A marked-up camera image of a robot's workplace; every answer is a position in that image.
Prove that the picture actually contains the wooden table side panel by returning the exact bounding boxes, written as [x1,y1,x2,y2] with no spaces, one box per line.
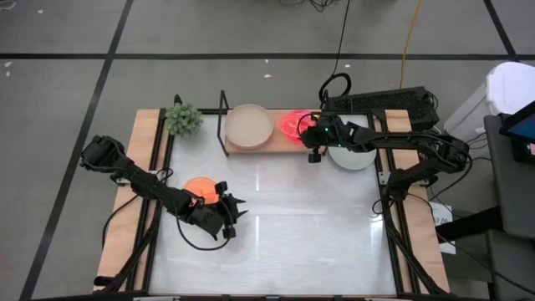
[375,109,451,293]
[94,109,168,292]

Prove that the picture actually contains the black monitor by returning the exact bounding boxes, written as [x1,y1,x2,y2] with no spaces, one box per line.
[499,99,535,165]

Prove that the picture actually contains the black cable bundle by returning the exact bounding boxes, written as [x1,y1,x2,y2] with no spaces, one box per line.
[278,0,335,13]

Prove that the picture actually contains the wooden shelf board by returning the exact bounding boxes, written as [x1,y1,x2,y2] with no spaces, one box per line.
[223,109,325,154]

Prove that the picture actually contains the artificial green potted plant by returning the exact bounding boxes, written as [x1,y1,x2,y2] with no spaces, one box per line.
[164,102,205,138]

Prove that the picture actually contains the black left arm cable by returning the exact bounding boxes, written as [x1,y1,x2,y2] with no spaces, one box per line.
[175,208,232,253]

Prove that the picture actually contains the yellow hanging cable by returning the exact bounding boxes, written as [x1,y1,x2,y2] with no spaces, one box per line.
[399,0,424,89]

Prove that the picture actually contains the black cart base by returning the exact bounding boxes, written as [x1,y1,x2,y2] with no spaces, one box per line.
[434,207,502,243]

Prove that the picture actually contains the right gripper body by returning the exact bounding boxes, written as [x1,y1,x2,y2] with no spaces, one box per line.
[300,112,351,164]

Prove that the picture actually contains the orange translucent plate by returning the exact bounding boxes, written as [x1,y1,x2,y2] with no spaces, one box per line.
[280,109,315,145]
[182,176,221,206]

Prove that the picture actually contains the beige matte plate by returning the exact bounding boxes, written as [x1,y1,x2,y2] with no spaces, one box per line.
[224,103,276,151]

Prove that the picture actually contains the black hanging cable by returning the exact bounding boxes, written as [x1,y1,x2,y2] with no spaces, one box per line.
[318,0,352,110]

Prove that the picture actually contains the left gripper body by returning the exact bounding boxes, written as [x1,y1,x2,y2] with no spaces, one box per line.
[190,181,237,242]

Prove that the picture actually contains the black metal table frame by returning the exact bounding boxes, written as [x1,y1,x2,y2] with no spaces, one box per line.
[92,106,451,301]

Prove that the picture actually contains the white paper sheet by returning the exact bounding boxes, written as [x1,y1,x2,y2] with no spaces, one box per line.
[429,201,457,256]

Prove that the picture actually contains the pink translucent plate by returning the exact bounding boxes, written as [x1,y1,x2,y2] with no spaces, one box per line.
[280,109,321,145]

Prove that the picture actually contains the grey cart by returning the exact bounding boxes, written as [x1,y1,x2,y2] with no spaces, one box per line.
[483,112,535,239]

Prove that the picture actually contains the white lidded bin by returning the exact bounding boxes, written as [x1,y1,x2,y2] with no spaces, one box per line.
[442,61,535,143]

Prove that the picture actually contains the pale grey matte plate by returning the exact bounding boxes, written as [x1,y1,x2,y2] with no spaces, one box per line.
[328,144,378,171]

